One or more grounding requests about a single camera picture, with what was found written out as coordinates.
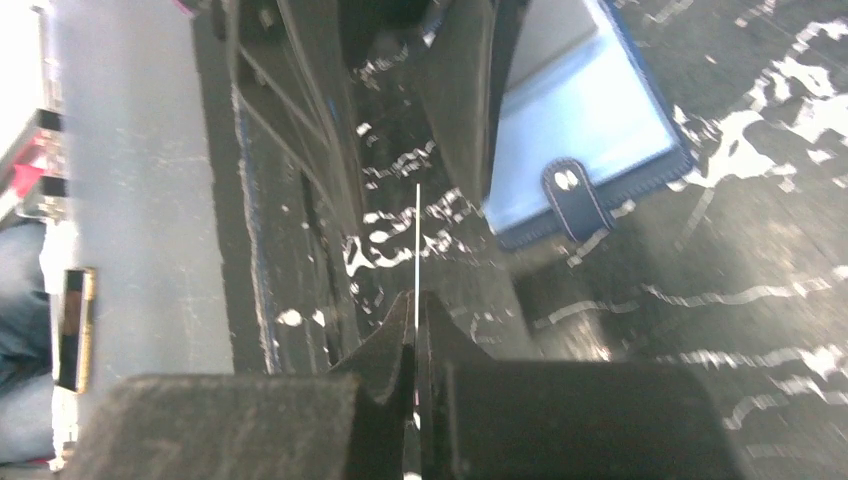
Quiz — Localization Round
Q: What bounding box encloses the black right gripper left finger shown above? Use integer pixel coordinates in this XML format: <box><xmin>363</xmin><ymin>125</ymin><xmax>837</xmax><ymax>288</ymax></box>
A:
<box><xmin>62</xmin><ymin>293</ymin><xmax>415</xmax><ymax>479</ymax></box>

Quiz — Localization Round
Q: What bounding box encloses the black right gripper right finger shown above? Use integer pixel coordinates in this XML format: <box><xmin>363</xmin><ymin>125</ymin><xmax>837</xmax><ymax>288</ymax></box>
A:
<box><xmin>418</xmin><ymin>291</ymin><xmax>749</xmax><ymax>479</ymax></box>

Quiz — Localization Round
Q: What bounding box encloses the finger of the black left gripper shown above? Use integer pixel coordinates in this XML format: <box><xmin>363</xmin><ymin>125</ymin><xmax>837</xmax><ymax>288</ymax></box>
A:
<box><xmin>415</xmin><ymin>1</ymin><xmax>528</xmax><ymax>206</ymax></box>
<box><xmin>221</xmin><ymin>1</ymin><xmax>365</xmax><ymax>232</ymax></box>

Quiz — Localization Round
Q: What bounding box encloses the dark blue card holder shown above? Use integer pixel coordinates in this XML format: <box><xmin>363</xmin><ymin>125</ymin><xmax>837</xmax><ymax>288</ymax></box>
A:
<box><xmin>483</xmin><ymin>1</ymin><xmax>694</xmax><ymax>250</ymax></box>

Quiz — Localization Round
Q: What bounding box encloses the thin translucent credit card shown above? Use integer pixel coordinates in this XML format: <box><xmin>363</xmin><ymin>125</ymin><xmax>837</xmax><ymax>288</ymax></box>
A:
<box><xmin>413</xmin><ymin>183</ymin><xmax>422</xmax><ymax>338</ymax></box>

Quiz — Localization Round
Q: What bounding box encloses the aluminium table edge rail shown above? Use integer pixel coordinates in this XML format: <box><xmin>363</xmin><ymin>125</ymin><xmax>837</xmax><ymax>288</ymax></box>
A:
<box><xmin>192</xmin><ymin>9</ymin><xmax>359</xmax><ymax>374</ymax></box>

